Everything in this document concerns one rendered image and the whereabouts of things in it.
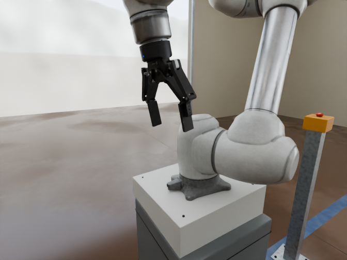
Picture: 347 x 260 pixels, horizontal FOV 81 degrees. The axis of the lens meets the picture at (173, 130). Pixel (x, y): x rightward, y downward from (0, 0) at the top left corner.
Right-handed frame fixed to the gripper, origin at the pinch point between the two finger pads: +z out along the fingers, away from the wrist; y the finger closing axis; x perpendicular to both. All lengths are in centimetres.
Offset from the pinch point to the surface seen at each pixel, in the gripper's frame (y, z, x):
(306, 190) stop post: 0, 75, -94
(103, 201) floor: 163, 106, -9
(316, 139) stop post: -3, 41, -99
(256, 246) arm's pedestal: -8, 54, -21
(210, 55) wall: 342, -29, -421
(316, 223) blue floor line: 11, 144, -147
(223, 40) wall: 332, -63, -470
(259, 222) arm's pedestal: -8, 45, -25
